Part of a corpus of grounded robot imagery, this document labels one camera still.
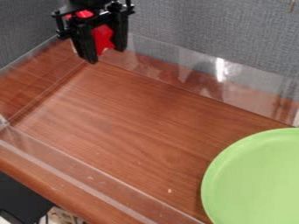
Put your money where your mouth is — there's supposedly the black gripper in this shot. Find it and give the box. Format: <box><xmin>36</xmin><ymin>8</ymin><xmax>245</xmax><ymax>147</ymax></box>
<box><xmin>50</xmin><ymin>0</ymin><xmax>135</xmax><ymax>64</ymax></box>

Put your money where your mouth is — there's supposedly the red plastic block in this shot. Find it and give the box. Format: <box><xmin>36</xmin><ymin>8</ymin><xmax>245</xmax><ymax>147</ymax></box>
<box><xmin>64</xmin><ymin>10</ymin><xmax>115</xmax><ymax>56</ymax></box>

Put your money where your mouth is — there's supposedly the green plate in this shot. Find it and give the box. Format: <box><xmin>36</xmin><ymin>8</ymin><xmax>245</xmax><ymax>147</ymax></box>
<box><xmin>200</xmin><ymin>128</ymin><xmax>299</xmax><ymax>224</ymax></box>

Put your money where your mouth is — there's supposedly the black box under table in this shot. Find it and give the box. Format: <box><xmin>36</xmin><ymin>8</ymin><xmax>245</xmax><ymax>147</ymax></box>
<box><xmin>0</xmin><ymin>171</ymin><xmax>54</xmax><ymax>224</ymax></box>

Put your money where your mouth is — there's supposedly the white power strip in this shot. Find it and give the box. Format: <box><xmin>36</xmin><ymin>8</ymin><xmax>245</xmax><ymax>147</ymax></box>
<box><xmin>38</xmin><ymin>206</ymin><xmax>86</xmax><ymax>224</ymax></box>

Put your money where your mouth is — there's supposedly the clear acrylic barrier wall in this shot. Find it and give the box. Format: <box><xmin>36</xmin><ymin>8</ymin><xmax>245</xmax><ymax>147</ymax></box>
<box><xmin>0</xmin><ymin>36</ymin><xmax>299</xmax><ymax>224</ymax></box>

